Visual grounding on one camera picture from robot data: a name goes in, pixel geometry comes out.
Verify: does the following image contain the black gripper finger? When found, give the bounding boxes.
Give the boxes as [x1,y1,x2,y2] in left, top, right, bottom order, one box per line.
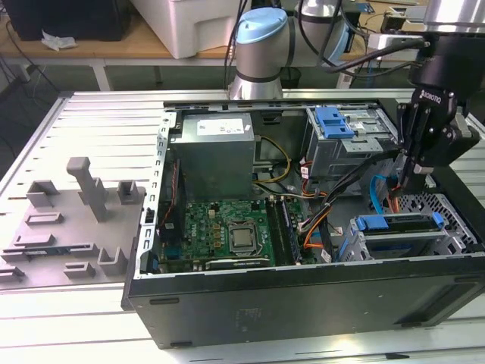
[397,102,425,187]
[415,113,480,175]

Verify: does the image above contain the hard disk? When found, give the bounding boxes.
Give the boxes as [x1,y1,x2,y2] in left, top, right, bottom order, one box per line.
[338,212,445,262]

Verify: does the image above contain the metal disk bay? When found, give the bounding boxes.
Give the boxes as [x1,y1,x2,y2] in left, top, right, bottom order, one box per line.
[336,212,477,262]

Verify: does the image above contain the small black box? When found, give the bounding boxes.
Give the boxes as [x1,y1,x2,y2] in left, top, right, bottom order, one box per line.
[380,13,406,34]

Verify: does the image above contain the blue drive latch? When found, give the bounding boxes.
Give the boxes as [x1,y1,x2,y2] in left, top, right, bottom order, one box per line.
[314,107,359,140]

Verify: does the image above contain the metal drive cage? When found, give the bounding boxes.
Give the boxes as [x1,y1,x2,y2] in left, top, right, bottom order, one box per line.
[306,105,402,190]

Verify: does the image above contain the black mesh bin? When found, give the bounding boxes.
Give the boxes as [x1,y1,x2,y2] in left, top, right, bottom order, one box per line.
[280,67,302,88]

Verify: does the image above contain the RAM stick in slot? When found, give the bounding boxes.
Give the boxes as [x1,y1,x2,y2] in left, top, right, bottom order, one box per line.
[280,196,304,265]

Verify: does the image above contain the black RAM slot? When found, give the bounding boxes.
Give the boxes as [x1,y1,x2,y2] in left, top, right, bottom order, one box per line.
[264,199,286,266]

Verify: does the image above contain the silver CPU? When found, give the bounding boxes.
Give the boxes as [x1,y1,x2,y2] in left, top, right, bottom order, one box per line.
[231,229,254,248]

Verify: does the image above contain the grey power supply unit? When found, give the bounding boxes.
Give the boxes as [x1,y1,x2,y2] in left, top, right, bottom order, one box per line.
[170,112,254,202]

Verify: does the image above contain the black PC case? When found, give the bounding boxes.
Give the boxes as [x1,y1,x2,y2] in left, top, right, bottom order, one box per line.
[120,96,485,350]

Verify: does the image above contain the black graphics card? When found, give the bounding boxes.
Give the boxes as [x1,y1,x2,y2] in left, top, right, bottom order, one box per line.
[204,258,272,271]

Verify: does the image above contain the green motherboard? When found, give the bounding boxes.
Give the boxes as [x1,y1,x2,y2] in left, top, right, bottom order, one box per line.
[158,199,315,272]

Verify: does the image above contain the white foam box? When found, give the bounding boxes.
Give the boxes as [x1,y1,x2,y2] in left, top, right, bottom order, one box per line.
[130,0,247,60]

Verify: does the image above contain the wooden desk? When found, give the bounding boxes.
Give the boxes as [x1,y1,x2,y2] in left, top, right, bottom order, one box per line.
[0,0,485,92]

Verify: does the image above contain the grey parts rack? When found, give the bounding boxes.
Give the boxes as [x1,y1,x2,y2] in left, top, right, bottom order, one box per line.
[0,157,147,289]

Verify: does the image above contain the large black box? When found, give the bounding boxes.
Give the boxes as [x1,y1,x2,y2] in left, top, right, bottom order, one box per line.
[3,0,132,42]

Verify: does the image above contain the crumpled white paper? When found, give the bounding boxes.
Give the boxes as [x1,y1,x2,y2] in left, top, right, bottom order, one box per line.
[40,30,79,52]

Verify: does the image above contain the RAM stick on rack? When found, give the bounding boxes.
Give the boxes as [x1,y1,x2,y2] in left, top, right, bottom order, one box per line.
[23,248,72,256]

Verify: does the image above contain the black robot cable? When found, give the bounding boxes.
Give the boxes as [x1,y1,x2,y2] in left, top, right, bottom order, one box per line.
[297,0,427,75]

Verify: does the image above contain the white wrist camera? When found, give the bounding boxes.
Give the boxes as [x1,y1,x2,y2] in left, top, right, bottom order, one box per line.
[367,32,425,53]

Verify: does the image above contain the black cable bundle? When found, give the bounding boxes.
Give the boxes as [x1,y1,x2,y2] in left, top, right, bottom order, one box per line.
[320,149,402,208]

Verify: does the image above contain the blue wire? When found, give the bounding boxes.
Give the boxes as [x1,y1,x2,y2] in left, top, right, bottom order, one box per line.
[368,174,397,215]

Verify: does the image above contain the orange yellow wire bundle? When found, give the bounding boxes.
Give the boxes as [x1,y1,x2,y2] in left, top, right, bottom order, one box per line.
[299,206,334,251]

